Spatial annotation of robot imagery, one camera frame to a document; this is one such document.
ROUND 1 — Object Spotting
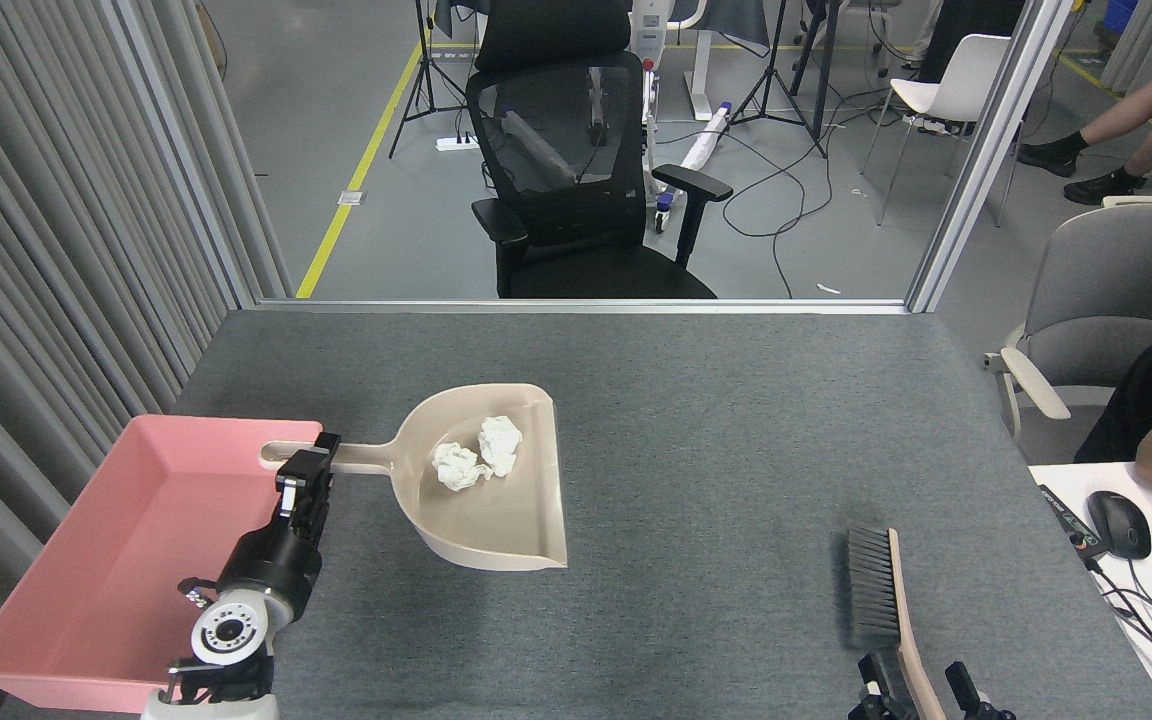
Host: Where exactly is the black tripod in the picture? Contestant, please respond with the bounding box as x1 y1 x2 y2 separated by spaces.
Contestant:
729 0 829 159
388 0 472 161

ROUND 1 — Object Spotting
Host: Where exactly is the beige plastic dustpan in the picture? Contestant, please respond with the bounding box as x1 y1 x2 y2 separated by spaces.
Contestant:
258 383 569 572

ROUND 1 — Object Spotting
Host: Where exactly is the black stand pole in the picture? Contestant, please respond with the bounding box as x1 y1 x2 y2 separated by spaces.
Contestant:
789 0 842 141

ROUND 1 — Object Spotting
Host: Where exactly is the black mesh office chair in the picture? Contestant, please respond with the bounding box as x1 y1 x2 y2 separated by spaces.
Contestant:
464 0 735 300

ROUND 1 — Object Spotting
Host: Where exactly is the small black labelled device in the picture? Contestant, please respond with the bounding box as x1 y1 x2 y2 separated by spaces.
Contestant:
1036 484 1109 561

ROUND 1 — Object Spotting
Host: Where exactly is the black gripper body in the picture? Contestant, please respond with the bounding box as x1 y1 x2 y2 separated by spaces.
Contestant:
218 520 325 613

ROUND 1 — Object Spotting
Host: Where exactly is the beige brush with black bristles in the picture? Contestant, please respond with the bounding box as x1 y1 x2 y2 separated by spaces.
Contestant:
846 527 949 720

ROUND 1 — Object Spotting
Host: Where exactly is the white stand on wheels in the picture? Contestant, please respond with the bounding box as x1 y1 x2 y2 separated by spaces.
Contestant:
586 0 735 236

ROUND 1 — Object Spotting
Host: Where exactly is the black desk cable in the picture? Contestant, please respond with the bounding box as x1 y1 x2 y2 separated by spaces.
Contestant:
1084 556 1152 663

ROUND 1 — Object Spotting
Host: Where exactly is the dark hanging cloth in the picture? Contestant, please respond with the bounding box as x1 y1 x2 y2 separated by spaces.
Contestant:
696 0 772 58

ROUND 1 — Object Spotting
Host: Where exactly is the pink plastic bin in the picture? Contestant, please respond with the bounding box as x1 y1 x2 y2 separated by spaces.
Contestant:
0 415 333 716

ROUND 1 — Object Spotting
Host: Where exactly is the white plastic chair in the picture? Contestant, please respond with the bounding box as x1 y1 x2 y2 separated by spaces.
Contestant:
861 33 1022 229

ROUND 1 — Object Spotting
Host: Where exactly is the white paper ball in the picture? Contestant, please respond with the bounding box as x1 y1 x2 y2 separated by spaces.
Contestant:
478 416 524 478
433 442 494 493

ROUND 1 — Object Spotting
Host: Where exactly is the black computer mouse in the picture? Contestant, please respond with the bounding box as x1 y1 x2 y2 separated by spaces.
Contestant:
1086 490 1152 561

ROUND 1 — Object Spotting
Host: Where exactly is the black floor cable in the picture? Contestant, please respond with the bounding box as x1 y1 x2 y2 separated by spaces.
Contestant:
651 85 892 299

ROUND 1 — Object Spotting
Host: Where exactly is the silver aluminium rail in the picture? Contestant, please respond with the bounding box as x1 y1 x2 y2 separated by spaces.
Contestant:
256 297 912 316

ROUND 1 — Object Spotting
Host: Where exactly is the silver aluminium post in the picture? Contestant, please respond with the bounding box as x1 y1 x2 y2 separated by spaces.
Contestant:
904 0 1079 314

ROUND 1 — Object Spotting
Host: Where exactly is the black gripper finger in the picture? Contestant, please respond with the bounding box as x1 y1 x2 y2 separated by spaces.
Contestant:
944 660 1017 720
848 652 922 720
276 432 342 533

